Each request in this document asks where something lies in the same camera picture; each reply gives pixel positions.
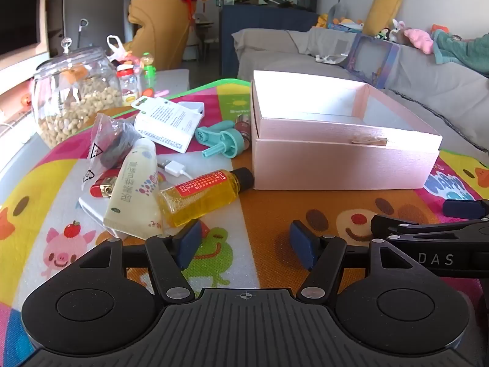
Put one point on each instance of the small red bottle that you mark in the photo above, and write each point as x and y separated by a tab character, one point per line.
242	127

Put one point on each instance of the colourful cartoon play mat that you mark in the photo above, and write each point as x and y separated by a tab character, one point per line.
275	214

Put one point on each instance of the white packaging box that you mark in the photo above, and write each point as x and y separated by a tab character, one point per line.
166	124

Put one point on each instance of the yellow covered chair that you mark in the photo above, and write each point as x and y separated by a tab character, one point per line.
160	30

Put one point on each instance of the clear bag with dark items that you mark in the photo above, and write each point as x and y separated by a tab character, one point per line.
110	137

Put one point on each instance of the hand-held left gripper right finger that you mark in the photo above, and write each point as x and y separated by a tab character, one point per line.
301	242

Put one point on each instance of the purple window toy box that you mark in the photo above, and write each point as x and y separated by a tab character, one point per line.
387	65

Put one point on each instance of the pink cardboard box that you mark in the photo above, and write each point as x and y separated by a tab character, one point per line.
328	160

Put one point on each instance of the black television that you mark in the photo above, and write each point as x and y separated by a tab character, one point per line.
17	4

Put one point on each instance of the grey covered sofa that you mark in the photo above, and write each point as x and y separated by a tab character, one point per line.
428	84

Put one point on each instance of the teal blanket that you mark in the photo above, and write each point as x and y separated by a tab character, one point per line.
458	51

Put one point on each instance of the white bunny plush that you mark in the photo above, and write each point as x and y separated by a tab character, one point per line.
397	28

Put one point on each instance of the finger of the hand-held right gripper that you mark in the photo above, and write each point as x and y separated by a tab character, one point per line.
462	208
386	224

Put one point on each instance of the white low table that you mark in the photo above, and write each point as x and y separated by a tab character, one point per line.
174	78

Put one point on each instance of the yellow pillow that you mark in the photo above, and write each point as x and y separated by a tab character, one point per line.
382	11

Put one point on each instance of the cream lotion tube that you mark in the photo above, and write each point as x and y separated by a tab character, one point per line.
133	195

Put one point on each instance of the glass jar of nuts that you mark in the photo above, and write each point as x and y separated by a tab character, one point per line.
76	103

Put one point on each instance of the yellow plush toy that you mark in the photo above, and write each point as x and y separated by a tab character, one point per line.
321	21

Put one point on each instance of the orange plush toy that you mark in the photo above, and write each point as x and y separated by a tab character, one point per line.
439	28

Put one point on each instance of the pink plush toy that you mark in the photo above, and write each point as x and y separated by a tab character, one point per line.
420	40

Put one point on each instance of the red lighter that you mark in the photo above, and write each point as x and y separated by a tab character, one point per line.
101	189

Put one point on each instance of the yellow liquid bottle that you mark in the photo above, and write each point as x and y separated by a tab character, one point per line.
195	198

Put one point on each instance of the white wall charger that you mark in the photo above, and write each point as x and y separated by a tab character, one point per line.
191	107

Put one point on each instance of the green toy bottle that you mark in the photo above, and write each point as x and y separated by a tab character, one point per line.
149	74

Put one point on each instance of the red cap snack jar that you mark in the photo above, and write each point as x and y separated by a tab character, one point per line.
128	84

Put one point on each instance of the pink stick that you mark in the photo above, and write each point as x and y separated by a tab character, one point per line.
161	92

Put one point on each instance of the grey plush toy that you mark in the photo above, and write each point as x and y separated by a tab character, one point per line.
338	13

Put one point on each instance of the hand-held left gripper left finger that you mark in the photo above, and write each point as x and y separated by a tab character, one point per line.
190	242

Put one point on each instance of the teal plastic clip tool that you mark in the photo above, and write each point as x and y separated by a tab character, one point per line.
225	141

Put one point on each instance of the white plastic bag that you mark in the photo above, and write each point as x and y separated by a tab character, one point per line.
116	49

